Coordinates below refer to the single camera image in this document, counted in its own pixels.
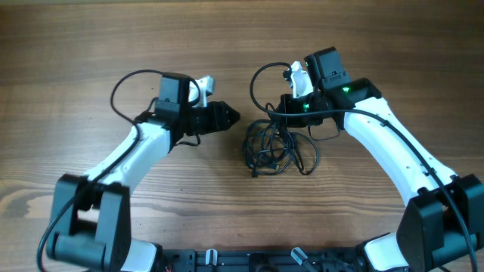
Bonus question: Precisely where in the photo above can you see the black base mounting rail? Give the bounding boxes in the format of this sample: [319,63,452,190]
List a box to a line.
[156,248,368,272]

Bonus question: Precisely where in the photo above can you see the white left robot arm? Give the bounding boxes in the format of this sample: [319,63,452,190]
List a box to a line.
[36,71,240,271]

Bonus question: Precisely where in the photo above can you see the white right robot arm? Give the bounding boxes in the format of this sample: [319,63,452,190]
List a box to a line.
[278,48,483,271]

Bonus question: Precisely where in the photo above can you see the black left camera cable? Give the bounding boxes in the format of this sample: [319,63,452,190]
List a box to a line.
[36,69,201,272]

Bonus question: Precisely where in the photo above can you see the black usb cable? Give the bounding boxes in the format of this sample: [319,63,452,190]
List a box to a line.
[241,101,321,178]

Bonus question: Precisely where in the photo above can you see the black camera cable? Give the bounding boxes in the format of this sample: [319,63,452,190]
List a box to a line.
[249,62,479,272]
[36,69,201,272]

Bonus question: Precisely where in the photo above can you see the black right camera cable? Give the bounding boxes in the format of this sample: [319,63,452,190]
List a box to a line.
[249,62,479,272]

